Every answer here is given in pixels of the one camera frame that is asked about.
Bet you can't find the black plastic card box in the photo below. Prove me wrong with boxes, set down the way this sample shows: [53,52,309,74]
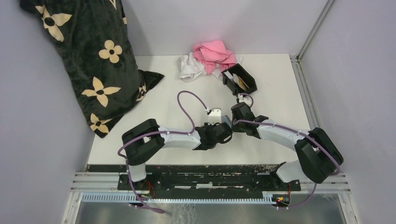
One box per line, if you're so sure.
[221,63,257,96]

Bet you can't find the white cloth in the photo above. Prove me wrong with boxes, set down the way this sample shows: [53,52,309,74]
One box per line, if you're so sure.
[177,52,222,83]

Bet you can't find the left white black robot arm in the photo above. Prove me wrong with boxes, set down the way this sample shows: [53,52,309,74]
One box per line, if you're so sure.
[119,119,233,190]

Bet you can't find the grey leather card holder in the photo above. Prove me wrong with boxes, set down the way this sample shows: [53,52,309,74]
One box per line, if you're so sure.
[221,115,233,128]

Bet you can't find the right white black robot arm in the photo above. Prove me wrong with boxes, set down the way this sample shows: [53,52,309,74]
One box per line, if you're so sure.
[231,103,344,190]

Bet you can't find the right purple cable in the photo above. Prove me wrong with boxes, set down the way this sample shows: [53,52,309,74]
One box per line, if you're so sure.
[232,92,341,210]

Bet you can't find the aluminium rail frame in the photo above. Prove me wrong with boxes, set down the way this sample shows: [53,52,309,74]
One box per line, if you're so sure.
[62,165,357,224]

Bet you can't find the gold card in box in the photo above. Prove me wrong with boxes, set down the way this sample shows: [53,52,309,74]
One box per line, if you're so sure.
[237,77,249,91]

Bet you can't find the blue slotted cable duct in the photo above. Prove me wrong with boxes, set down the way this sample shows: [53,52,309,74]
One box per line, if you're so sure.
[81,193,276,205]

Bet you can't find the black floral blanket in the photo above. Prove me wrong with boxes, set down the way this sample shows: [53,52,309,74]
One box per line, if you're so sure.
[19,0,164,138]

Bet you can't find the purple cable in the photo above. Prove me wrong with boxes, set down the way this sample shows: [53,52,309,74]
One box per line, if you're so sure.
[232,92,341,210]
[117,90,214,215]

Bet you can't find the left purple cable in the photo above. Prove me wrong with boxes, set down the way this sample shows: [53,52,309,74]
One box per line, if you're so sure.
[117,90,214,215]

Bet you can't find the corner aluminium post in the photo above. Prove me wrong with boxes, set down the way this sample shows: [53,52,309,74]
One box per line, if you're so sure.
[290,0,336,129]

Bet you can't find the white cards in box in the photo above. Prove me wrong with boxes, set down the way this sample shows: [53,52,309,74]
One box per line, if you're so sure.
[224,71,239,85]

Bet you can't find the pink cloth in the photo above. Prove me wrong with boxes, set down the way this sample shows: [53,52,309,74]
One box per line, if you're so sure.
[192,40,237,75]

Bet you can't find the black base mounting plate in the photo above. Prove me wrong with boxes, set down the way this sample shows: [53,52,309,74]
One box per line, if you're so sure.
[117,165,301,199]

